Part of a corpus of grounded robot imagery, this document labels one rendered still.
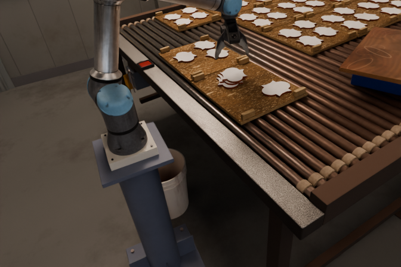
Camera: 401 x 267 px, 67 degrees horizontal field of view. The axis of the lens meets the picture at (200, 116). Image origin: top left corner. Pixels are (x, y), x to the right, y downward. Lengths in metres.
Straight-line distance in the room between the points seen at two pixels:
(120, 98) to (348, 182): 0.75
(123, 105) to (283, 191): 0.58
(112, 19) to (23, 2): 2.96
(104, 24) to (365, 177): 0.94
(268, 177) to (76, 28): 3.43
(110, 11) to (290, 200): 0.82
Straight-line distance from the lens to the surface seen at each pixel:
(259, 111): 1.24
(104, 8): 1.09
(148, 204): 1.35
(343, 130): 1.21
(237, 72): 1.46
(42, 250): 2.25
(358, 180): 1.00
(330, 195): 0.94
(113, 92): 1.09
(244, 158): 1.06
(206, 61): 1.65
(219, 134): 1.16
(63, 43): 4.13
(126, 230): 2.09
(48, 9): 4.02
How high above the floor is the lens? 1.65
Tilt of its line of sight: 36 degrees down
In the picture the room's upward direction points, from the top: 7 degrees counter-clockwise
